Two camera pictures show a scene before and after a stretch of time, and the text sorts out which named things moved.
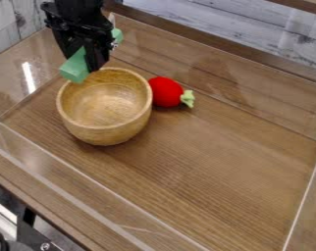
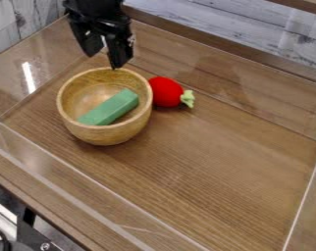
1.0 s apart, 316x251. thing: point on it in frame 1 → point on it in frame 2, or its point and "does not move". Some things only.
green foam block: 75,67 → 112,109
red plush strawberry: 168,93 does not move
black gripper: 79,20 → 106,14
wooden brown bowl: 105,111 does not move
